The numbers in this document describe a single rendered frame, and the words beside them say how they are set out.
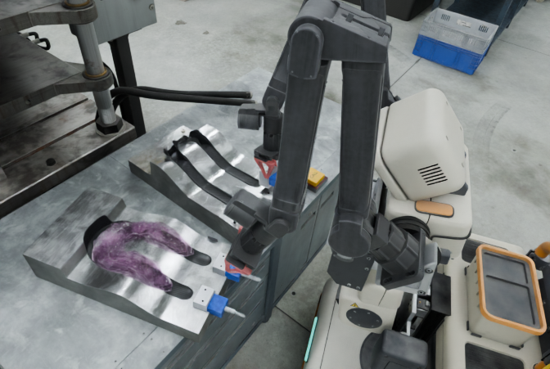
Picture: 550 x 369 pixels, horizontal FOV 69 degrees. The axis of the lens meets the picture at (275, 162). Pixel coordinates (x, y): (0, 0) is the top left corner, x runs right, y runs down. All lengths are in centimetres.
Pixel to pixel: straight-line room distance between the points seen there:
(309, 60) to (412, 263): 44
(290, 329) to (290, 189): 136
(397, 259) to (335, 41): 43
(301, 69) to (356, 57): 7
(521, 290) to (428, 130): 63
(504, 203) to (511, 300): 175
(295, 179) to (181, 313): 53
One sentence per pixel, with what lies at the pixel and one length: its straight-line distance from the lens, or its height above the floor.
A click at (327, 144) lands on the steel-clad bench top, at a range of 163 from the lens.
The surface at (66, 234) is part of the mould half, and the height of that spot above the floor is 91.
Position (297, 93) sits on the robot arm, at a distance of 60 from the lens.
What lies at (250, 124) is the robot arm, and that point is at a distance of 112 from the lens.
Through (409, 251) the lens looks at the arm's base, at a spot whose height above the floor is 123.
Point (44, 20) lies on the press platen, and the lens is 148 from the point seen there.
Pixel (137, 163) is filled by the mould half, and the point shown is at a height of 86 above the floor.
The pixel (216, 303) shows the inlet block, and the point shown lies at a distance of 108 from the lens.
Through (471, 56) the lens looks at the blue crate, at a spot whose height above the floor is 17.
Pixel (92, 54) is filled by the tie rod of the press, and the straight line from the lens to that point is 154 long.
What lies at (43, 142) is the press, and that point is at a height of 79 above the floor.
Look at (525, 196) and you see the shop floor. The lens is 310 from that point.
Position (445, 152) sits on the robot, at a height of 136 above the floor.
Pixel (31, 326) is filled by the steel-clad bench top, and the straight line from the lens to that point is 125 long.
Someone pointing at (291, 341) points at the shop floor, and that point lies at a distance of 200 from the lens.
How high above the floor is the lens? 183
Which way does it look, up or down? 43 degrees down
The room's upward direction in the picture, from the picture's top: 6 degrees clockwise
